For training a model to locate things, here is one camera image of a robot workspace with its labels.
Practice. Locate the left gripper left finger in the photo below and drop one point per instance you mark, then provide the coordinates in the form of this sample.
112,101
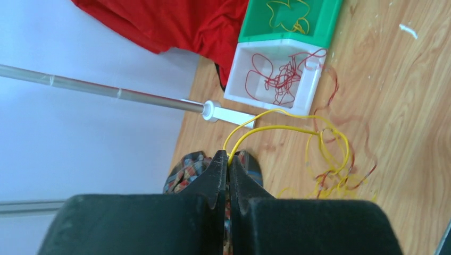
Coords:
211,187

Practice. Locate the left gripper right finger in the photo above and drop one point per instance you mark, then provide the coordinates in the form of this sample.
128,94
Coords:
247,200

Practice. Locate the plaid flannel shirt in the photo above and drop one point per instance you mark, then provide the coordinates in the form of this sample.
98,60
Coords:
192,165

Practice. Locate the white rack base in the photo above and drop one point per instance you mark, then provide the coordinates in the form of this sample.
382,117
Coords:
213,112

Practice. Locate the white plastic bin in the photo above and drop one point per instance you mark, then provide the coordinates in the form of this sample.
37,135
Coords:
281,73

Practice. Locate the black t-shirt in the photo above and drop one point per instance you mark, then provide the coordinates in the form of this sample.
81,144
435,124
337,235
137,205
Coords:
218,71

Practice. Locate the red t-shirt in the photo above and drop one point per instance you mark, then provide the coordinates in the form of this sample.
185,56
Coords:
209,28

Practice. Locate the green plastic bin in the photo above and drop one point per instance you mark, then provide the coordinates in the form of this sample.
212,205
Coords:
311,22

